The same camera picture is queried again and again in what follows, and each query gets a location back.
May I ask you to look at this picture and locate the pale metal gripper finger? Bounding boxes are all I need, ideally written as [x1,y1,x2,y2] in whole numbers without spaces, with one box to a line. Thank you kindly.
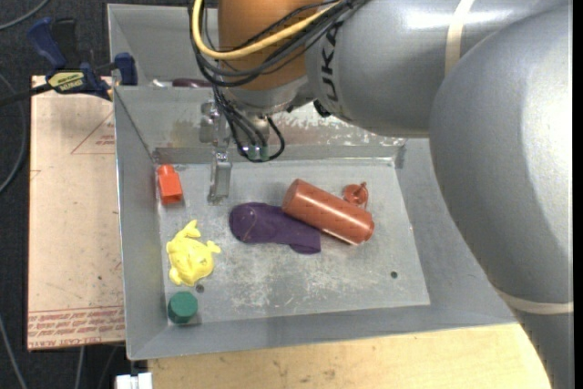
[215,151,234,199]
[207,149,219,203]

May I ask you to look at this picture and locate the orange small block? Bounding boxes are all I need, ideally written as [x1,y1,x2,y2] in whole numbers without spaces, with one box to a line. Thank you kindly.
[157,164,185,206]

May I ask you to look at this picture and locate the dark purple oblong thing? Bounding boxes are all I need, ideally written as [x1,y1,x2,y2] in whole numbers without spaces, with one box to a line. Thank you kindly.
[171,77,214,89]

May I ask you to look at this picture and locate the purple cloth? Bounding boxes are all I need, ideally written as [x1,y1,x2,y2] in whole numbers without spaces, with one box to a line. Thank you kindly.
[228,201,322,256]

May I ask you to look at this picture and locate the yellow toy frog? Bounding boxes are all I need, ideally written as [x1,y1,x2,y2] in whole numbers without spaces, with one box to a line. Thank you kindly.
[165,219,222,288]

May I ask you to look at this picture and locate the red-brown cylinder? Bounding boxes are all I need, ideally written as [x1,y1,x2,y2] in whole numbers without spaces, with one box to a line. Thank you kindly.
[281,178,376,247]

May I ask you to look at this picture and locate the grey metal bin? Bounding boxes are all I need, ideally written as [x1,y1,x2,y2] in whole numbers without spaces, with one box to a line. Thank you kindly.
[107,3,520,362]

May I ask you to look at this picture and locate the dark green hexagonal block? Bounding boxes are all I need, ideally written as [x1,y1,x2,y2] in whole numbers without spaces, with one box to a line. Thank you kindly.
[167,291,200,327]

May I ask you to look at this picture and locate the brown cardboard board, red print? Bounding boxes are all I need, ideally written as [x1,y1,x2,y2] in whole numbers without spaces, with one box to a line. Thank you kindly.
[26,75,127,352]

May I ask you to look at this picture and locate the small red-brown ring toy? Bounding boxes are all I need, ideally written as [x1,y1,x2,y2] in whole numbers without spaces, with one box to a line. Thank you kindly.
[341,180,370,210]

